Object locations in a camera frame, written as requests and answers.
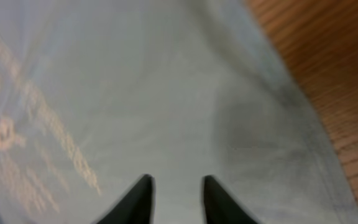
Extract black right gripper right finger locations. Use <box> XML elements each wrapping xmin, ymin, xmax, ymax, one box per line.
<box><xmin>202</xmin><ymin>175</ymin><xmax>257</xmax><ymax>224</ymax></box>

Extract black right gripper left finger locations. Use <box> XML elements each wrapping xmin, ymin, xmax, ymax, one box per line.
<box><xmin>96</xmin><ymin>174</ymin><xmax>154</xmax><ymax>224</ymax></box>

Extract light blue printed t-shirt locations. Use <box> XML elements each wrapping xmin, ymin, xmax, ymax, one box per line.
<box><xmin>0</xmin><ymin>0</ymin><xmax>358</xmax><ymax>224</ymax></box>

